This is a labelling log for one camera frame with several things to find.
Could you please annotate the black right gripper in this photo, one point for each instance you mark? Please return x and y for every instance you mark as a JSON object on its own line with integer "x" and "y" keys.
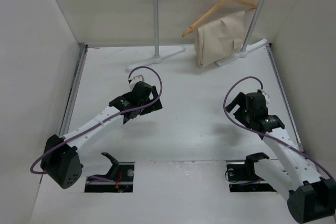
{"x": 240, "y": 99}

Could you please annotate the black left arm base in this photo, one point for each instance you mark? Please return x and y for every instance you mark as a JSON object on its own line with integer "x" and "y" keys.
{"x": 119, "y": 179}

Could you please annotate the left aluminium side rail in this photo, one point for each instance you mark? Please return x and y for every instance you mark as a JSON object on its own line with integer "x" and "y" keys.
{"x": 73, "y": 91}

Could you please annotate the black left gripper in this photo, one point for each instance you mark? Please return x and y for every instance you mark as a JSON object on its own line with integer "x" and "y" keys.
{"x": 154, "y": 107}

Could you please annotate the wooden clothes hanger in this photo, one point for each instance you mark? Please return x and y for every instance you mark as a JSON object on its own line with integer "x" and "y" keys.
{"x": 220, "y": 9}

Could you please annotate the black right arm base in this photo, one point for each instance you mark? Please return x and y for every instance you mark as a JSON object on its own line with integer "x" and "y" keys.
{"x": 241, "y": 182}

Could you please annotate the white metal clothes rack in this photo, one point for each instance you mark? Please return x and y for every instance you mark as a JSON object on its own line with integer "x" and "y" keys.
{"x": 172, "y": 17}

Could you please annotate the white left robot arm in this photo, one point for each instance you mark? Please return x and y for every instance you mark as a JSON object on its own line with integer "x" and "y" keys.
{"x": 63, "y": 160}

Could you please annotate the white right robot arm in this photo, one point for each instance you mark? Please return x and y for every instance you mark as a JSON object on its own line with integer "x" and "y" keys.
{"x": 308, "y": 195}

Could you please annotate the beige cargo trousers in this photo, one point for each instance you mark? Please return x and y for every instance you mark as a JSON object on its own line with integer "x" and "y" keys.
{"x": 220, "y": 38}

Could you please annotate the aluminium side rail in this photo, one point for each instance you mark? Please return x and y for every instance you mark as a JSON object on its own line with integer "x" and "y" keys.
{"x": 73, "y": 91}
{"x": 289, "y": 120}

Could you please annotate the right aluminium side rail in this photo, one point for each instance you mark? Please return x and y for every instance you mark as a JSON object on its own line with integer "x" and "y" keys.
{"x": 289, "y": 120}

